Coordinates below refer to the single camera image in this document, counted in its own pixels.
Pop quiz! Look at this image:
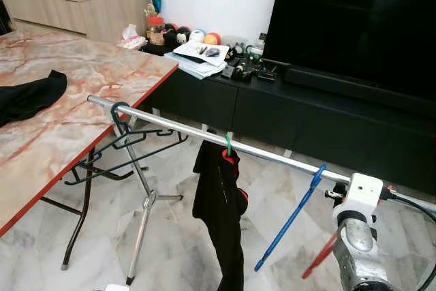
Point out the black plastic hanger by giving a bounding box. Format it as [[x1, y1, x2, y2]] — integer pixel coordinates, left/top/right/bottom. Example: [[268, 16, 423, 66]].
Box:
[[65, 102, 189, 186]]

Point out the blue plastic hanger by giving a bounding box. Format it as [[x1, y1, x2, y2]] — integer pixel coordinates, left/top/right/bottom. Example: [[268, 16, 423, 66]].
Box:
[[254, 164, 328, 273]]

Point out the black gadget cluster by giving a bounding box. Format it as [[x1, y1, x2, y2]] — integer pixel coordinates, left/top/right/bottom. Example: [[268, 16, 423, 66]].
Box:
[[223, 44, 263, 82]]

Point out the black round plush toy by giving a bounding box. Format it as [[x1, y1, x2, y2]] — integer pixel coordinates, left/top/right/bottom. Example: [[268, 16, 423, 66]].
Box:
[[163, 23, 178, 45]]

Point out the white tissue box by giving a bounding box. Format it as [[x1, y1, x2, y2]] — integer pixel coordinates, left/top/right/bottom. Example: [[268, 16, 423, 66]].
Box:
[[117, 24, 147, 51]]

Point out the small bottle with green label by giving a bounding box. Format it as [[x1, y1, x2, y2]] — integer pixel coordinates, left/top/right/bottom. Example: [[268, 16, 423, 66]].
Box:
[[255, 32, 268, 57]]

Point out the silver metal clothes rack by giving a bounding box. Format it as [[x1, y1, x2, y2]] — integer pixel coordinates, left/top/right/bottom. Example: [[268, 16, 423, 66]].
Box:
[[87, 95, 436, 286]]

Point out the red plastic hanger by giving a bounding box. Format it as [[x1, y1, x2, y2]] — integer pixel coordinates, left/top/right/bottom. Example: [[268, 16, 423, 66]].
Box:
[[302, 181, 399, 280]]

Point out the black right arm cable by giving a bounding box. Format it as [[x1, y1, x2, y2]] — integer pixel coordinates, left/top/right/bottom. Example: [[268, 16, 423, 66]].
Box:
[[381, 187, 436, 291]]

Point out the black soundbar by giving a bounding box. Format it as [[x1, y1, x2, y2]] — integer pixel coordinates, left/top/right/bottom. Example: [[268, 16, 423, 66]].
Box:
[[285, 66, 436, 111]]

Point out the black television console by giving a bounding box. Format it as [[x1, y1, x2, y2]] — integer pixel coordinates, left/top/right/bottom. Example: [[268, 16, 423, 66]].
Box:
[[140, 42, 436, 196]]

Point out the large black television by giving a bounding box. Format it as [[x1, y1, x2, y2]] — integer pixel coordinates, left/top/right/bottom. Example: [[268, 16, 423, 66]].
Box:
[[262, 0, 436, 101]]

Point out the small black box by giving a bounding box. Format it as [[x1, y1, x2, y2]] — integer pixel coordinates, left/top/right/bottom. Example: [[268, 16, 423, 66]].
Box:
[[258, 66, 279, 82]]

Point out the black garment with red collar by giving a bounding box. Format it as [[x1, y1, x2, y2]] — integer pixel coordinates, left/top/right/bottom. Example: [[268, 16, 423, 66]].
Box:
[[192, 129, 249, 291]]

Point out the white paper stack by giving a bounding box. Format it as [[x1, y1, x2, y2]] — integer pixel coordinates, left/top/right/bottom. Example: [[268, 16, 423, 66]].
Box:
[[163, 40, 231, 82]]

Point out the marble pattern folding table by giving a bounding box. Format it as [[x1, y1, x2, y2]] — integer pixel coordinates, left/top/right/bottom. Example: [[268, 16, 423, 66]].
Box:
[[0, 30, 180, 271]]

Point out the glass jar with red lid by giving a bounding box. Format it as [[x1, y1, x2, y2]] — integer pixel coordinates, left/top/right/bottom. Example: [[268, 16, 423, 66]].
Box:
[[146, 15, 168, 46]]

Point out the black garment with grey print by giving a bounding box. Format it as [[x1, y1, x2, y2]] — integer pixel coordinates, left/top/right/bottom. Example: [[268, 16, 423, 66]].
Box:
[[0, 70, 68, 128]]

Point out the light wooden sideboard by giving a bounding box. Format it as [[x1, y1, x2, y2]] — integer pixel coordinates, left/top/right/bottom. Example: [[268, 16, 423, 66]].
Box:
[[0, 0, 152, 43]]

